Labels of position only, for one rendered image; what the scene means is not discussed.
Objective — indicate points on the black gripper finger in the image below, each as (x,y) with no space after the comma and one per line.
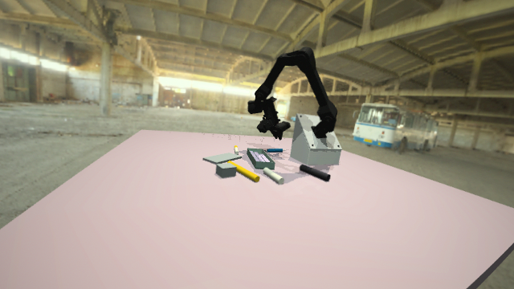
(279,134)
(273,133)

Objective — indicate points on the black cylinder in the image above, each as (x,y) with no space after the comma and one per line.
(315,172)

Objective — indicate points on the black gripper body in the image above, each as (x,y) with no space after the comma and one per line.
(280,127)

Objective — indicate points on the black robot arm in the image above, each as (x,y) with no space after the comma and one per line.
(306,62)

